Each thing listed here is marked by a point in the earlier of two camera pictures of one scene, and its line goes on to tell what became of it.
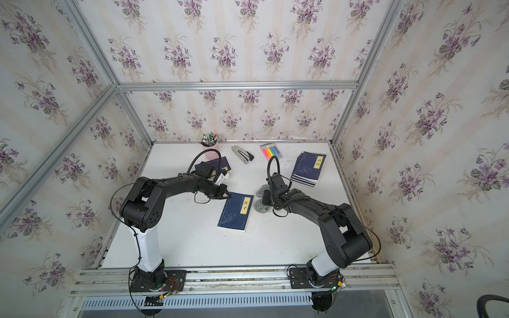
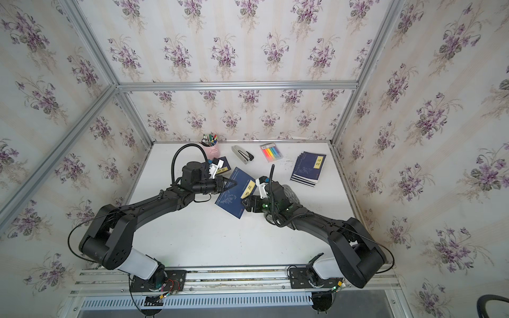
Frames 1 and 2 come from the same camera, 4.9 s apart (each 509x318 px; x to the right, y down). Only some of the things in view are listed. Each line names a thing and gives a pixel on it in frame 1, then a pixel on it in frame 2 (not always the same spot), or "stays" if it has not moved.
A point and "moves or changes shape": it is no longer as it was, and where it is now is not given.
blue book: [307, 167] stays
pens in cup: [209, 141] stays
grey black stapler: [242, 155] stays
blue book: [224, 164] moves or changes shape
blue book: [236, 211] -> [230, 199]
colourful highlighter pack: [269, 150] stays
